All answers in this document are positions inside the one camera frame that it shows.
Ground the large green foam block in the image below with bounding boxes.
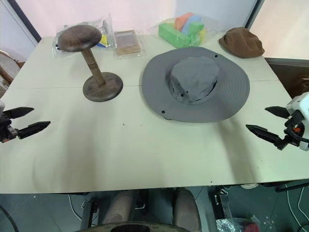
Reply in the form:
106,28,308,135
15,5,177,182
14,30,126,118
158,21,204,48

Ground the wooden box in clear wrap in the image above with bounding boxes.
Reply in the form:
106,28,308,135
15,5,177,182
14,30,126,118
112,29,147,60

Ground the dark slanted frame post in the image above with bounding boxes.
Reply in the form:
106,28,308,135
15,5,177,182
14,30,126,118
243,0,265,29
8,0,42,41

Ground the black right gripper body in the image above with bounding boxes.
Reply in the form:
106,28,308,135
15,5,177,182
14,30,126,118
283,110,306,146

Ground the clear bag of colourful items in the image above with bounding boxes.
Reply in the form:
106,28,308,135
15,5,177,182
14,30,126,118
51,13,117,58

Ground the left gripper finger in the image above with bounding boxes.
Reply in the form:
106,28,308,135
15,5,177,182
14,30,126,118
17,120,52,140
3,106,35,119

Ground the wicker chair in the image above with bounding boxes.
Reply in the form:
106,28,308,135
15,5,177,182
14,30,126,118
0,47,25,86

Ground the dark wooden hat stand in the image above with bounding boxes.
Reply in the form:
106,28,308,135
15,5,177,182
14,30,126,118
57,25,124,102

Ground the white cable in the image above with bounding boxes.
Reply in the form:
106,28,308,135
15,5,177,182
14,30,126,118
297,185,309,228

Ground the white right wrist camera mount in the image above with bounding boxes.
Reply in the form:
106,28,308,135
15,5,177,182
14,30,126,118
285,92,309,152

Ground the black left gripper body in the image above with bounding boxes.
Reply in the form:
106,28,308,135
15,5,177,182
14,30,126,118
0,115,19,144

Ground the dark rounded leg shape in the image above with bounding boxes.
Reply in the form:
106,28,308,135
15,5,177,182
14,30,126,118
100,190,135,226
173,188,201,231

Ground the orange foam block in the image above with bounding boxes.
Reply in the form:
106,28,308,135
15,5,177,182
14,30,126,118
174,13,194,31

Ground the brown cap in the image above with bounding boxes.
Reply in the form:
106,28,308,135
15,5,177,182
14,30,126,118
218,27,265,59

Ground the grey wide-brim bucket hat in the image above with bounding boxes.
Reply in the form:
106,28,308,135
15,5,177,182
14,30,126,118
141,46,250,123

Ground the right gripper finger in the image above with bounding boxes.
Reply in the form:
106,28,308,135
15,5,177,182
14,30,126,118
245,124,286,151
264,106,290,119

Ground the blue foam block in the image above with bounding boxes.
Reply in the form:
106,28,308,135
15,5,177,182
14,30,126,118
181,15,202,35

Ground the black metal table leg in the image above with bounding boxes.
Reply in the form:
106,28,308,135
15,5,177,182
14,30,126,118
209,186,233,221
81,197,100,230

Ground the brown wooden cabinet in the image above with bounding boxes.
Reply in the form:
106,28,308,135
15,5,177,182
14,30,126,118
264,57,309,98

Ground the clear bag of foam blocks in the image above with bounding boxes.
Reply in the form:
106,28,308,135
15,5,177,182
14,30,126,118
147,14,228,49

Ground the clear bag with red item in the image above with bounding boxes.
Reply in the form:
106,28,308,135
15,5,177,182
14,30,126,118
215,216,261,232

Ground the black bar under table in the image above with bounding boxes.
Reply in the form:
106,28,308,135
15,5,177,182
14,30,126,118
275,180,309,193

